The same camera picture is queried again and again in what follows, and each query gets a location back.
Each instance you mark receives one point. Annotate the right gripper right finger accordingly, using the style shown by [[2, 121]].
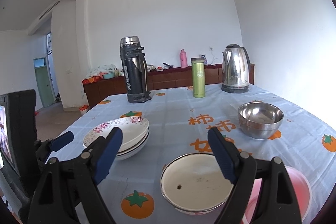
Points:
[[276, 202]]

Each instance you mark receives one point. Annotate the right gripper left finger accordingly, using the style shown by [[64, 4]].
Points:
[[91, 170]]

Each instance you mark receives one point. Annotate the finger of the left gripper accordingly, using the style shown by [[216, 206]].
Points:
[[61, 141]]

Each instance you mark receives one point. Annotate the pink plastic bowl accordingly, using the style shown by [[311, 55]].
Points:
[[302, 191]]

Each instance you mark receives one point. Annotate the stainless steel bowl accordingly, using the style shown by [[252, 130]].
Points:
[[259, 120]]

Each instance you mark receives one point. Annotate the white enamel bowl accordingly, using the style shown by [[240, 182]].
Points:
[[194, 184]]

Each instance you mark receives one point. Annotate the red floral white plate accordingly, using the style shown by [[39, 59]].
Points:
[[136, 145]]

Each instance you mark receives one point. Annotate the white bucket on floor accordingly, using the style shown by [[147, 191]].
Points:
[[84, 109]]

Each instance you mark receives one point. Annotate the green door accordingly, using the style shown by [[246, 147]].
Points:
[[44, 82]]

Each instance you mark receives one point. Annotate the dark red wooden sideboard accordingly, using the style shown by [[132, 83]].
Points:
[[169, 78]]

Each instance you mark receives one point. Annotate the teal basin on sideboard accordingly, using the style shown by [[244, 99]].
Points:
[[109, 75]]

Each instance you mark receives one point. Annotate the blue persimmon tablecloth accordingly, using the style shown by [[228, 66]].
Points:
[[178, 124]]

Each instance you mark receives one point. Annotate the mesh food cover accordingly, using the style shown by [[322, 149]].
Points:
[[101, 70]]

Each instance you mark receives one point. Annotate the black steel thermos flask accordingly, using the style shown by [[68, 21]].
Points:
[[134, 68]]

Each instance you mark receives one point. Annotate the pink thermos on sideboard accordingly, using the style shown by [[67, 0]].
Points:
[[183, 59]]

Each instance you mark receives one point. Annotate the green thermos bottle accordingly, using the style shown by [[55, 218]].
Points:
[[198, 73]]

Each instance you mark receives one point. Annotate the stainless steel electric kettle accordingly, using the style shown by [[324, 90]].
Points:
[[235, 69]]

